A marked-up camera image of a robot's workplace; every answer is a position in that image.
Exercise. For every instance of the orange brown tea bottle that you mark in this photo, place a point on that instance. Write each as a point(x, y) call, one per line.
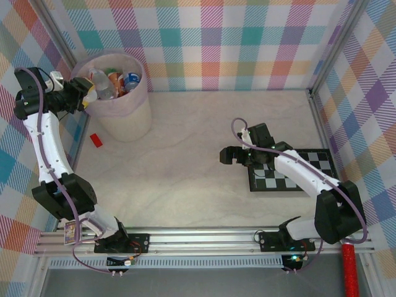
point(117, 83)

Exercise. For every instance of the blue label bottle blue cap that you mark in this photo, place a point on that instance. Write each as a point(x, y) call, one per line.
point(131, 80)

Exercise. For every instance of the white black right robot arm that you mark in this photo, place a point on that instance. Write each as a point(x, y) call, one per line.
point(303, 176)

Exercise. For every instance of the translucent lilac waste bin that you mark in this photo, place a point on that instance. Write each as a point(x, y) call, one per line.
point(130, 123)

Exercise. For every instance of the black silver chessboard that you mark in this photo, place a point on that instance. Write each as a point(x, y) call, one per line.
point(269, 184)

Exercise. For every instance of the red plastic block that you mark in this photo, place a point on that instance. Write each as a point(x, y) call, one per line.
point(96, 140)

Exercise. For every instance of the small black controller board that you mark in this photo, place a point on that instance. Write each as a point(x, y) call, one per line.
point(119, 262)
point(289, 261)

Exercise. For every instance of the playing card box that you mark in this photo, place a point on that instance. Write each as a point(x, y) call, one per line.
point(70, 233)

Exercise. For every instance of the red glitter microphone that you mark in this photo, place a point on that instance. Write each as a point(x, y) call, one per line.
point(351, 272)

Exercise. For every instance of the aluminium side rail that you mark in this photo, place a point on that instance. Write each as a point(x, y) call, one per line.
point(80, 139)
point(321, 123)

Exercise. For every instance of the aluminium frame post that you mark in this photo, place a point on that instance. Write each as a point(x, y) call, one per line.
point(57, 31)
point(343, 31)

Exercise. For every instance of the aluminium front rail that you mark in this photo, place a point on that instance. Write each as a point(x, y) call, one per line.
point(201, 239)

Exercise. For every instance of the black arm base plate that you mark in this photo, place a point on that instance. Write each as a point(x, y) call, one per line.
point(139, 244)
point(269, 242)

